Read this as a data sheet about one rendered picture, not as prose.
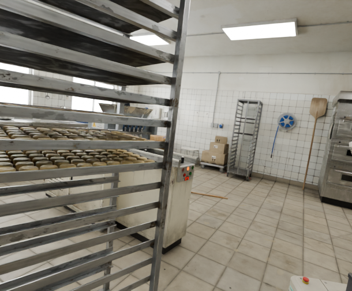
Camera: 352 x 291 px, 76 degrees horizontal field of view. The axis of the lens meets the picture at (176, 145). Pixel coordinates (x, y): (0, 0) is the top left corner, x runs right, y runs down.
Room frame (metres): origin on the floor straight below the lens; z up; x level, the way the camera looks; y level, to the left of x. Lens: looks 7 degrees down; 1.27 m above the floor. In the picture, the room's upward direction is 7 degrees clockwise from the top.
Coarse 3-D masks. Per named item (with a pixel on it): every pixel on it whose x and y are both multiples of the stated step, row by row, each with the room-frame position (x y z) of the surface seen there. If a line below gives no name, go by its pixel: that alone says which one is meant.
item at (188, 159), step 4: (140, 148) 2.56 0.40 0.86; (144, 148) 2.52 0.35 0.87; (148, 148) 2.48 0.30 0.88; (152, 148) 2.45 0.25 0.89; (156, 148) 2.42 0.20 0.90; (152, 152) 2.45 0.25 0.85; (156, 152) 2.41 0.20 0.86; (160, 152) 2.38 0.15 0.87; (176, 156) 2.26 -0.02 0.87; (180, 156) 2.23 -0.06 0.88; (184, 156) 2.20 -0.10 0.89; (188, 156) 2.17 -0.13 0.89; (192, 156) 2.17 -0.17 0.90; (184, 160) 2.20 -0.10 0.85; (188, 160) 2.17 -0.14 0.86; (192, 160) 2.15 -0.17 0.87; (196, 160) 2.12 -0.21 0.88
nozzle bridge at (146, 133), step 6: (90, 126) 2.31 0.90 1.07; (96, 126) 2.24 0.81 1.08; (102, 126) 2.19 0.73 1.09; (108, 126) 2.15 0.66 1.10; (114, 126) 2.31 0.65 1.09; (126, 126) 2.44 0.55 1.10; (138, 126) 2.59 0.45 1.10; (144, 126) 2.66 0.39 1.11; (150, 126) 2.73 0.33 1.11; (126, 132) 2.38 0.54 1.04; (132, 132) 2.45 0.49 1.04; (138, 132) 2.52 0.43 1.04; (144, 132) 2.60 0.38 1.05; (150, 132) 2.68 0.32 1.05; (156, 132) 2.72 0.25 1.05; (144, 138) 2.79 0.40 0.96
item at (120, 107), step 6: (126, 36) 1.28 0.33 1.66; (120, 108) 1.27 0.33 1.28; (120, 126) 1.28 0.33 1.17; (114, 174) 1.27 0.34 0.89; (114, 186) 1.28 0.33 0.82; (114, 198) 1.28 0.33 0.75; (114, 204) 1.28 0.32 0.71; (108, 228) 1.28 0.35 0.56; (108, 246) 1.27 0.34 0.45; (108, 270) 1.28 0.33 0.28; (108, 282) 1.29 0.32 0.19; (108, 288) 1.29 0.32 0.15
